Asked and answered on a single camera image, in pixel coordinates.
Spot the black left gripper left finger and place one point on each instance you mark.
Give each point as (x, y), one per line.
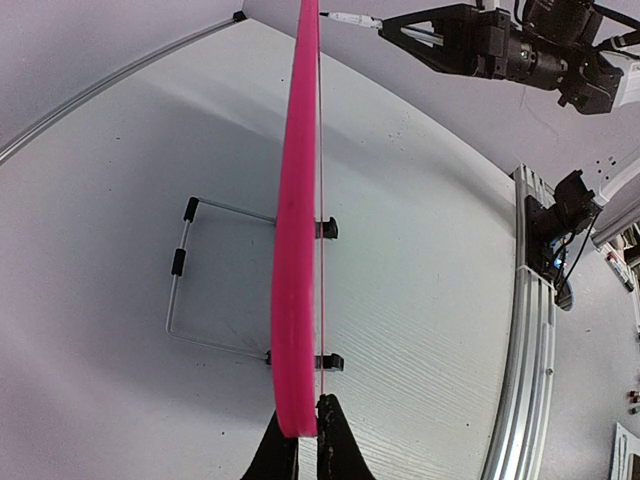
(276, 457)

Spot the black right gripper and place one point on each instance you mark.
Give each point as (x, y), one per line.
(549, 46)

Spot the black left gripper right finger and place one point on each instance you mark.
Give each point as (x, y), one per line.
(338, 454)

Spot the white whiteboard marker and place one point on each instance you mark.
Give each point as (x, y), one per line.
(360, 20)

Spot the pink framed whiteboard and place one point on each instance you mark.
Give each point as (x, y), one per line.
(298, 282)

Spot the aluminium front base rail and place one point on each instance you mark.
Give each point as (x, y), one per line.
(518, 438)

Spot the aluminium table edge rail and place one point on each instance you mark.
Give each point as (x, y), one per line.
(20, 141)

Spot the wire whiteboard stand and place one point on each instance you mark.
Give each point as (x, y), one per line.
(324, 230)

